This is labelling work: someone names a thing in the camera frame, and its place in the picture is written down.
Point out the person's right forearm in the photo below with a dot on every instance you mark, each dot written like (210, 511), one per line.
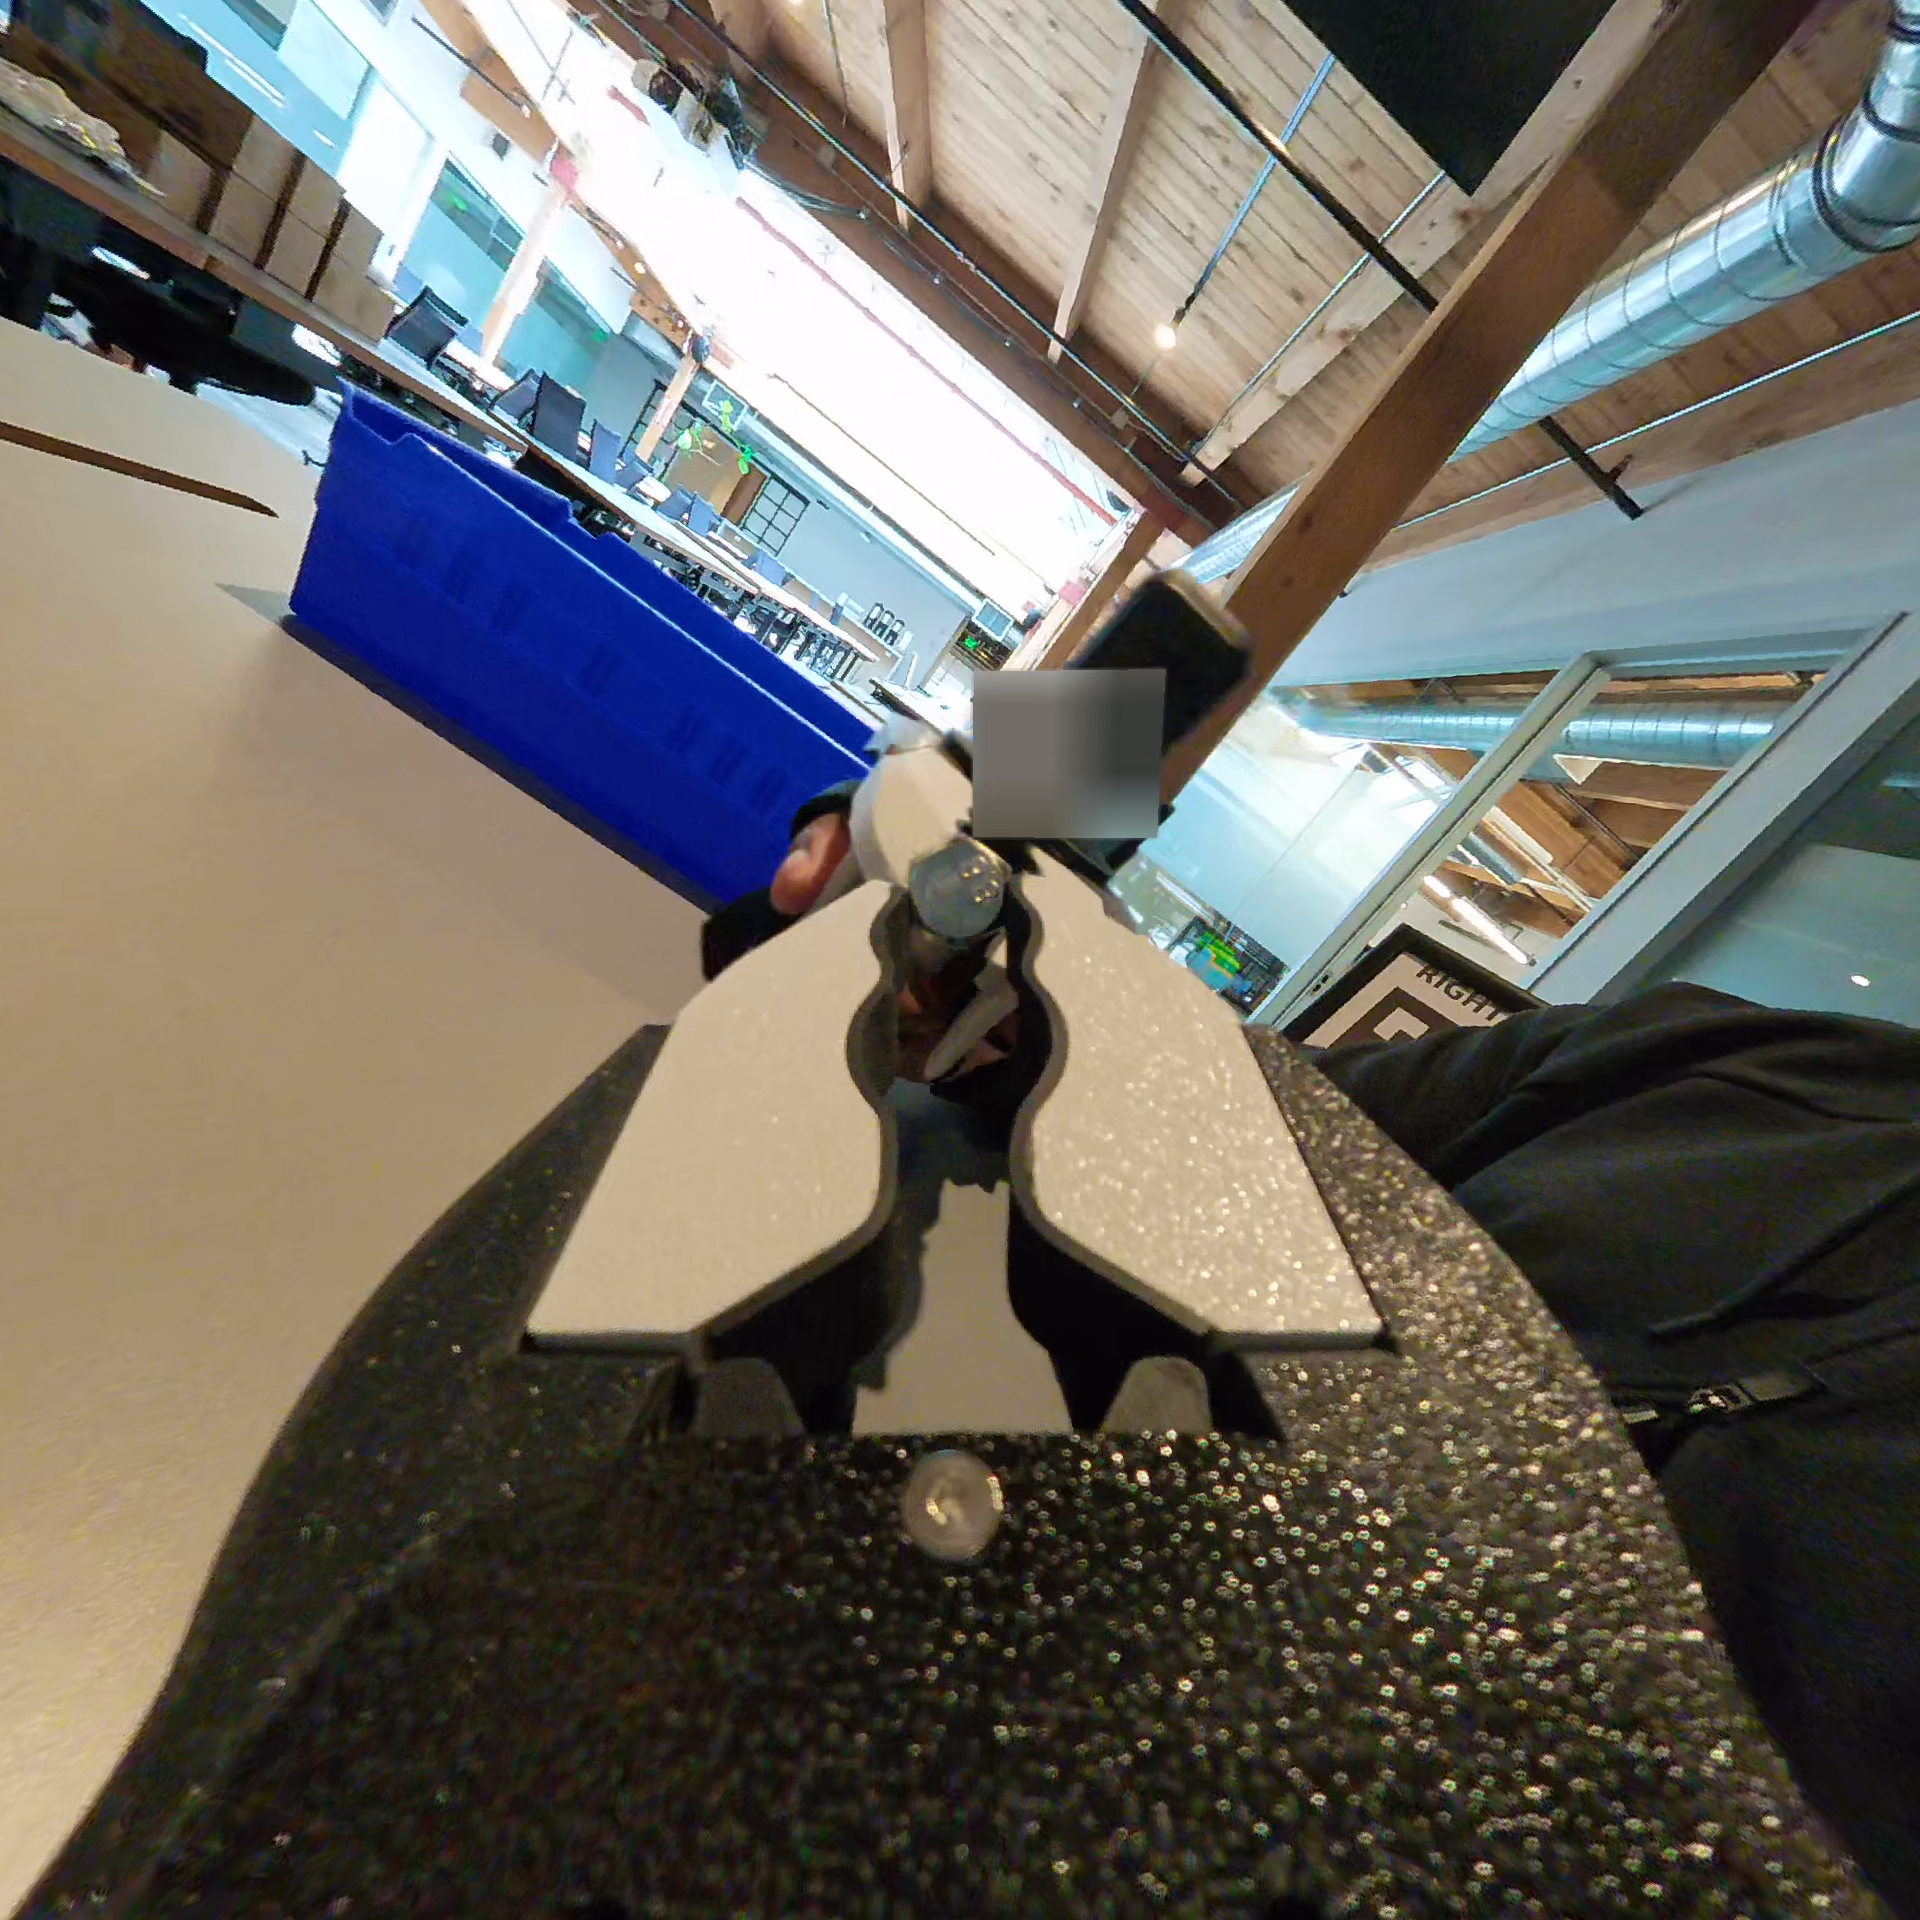
(1621, 1109)

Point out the person's right hand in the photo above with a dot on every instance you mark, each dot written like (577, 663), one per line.
(821, 870)

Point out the green hanging decoration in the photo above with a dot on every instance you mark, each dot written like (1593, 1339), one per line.
(721, 428)

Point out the person's black jacket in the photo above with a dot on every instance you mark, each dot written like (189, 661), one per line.
(1801, 1575)

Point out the thin silver air duct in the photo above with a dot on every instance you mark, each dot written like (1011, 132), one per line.
(1530, 734)

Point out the black office chair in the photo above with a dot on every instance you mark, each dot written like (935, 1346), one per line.
(182, 339)

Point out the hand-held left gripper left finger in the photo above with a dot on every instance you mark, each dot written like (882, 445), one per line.
(721, 1171)

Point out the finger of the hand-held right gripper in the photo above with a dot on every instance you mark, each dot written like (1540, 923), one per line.
(908, 804)

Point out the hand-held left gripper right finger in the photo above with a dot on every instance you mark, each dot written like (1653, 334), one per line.
(1185, 1155)

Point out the elbowed silver air duct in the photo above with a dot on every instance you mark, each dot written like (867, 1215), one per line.
(1724, 255)

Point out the blue plastic bin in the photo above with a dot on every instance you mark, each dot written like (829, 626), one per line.
(571, 645)

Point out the stack of cardboard boxes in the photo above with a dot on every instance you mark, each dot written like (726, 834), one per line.
(270, 211)

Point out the silver hex bolt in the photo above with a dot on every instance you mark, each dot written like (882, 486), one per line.
(957, 888)

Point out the framed black-white marker sign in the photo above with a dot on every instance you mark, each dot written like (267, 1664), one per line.
(1411, 1004)

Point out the black ceiling panel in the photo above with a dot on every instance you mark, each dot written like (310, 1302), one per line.
(1454, 77)

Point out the wooden support post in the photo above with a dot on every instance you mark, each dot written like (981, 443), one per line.
(1500, 346)
(1119, 579)

